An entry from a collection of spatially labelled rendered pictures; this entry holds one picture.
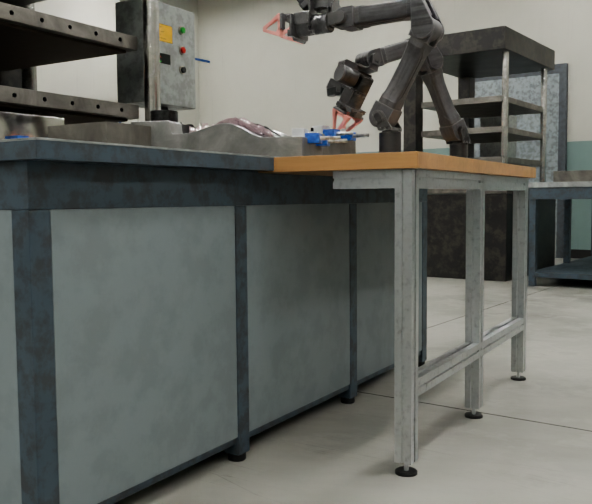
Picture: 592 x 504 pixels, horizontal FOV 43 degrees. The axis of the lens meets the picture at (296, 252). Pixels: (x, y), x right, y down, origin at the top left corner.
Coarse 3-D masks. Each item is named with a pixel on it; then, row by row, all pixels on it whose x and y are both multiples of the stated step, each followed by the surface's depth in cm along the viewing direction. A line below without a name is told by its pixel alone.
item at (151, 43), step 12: (144, 0) 271; (156, 0) 272; (144, 12) 272; (156, 12) 272; (144, 24) 272; (156, 24) 272; (144, 36) 272; (156, 36) 273; (144, 48) 273; (156, 48) 273; (144, 60) 273; (156, 60) 273; (24, 72) 308; (36, 72) 310; (144, 72) 274; (156, 72) 273; (24, 84) 308; (36, 84) 310; (144, 84) 274; (156, 84) 274; (144, 96) 275; (156, 96) 274; (156, 108) 274
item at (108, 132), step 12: (48, 132) 181; (60, 132) 179; (72, 132) 177; (84, 132) 174; (96, 132) 172; (108, 132) 171; (120, 132) 174; (132, 132) 178; (144, 132) 181; (132, 144) 178; (144, 144) 182
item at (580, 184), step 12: (564, 180) 580; (576, 180) 574; (588, 180) 568; (540, 192) 567; (552, 192) 561; (564, 192) 556; (576, 192) 551; (588, 192) 546; (564, 204) 646; (564, 216) 647; (564, 228) 647; (564, 240) 648; (564, 252) 649; (564, 264) 635; (576, 264) 634; (588, 264) 633; (528, 276) 577; (540, 276) 572; (552, 276) 566; (564, 276) 561; (576, 276) 556; (588, 276) 551
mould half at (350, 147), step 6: (276, 132) 260; (330, 144) 235; (336, 144) 238; (342, 144) 242; (348, 144) 245; (354, 144) 249; (324, 150) 232; (330, 150) 235; (336, 150) 238; (342, 150) 242; (348, 150) 245; (354, 150) 249
